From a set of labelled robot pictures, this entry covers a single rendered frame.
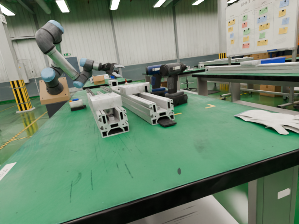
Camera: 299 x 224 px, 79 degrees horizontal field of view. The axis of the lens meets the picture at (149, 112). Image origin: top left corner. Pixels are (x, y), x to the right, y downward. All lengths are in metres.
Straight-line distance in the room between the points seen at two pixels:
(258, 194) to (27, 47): 12.82
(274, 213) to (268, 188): 0.11
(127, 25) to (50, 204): 12.62
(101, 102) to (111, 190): 0.39
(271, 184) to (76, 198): 0.54
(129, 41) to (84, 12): 3.04
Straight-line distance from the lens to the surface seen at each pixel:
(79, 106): 1.28
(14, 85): 7.72
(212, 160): 0.44
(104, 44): 12.52
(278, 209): 0.77
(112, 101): 0.70
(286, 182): 0.73
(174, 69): 0.94
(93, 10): 12.91
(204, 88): 3.03
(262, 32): 3.87
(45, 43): 1.52
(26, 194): 0.48
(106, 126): 0.65
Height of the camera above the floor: 1.00
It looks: 14 degrees down
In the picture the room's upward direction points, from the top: 8 degrees counter-clockwise
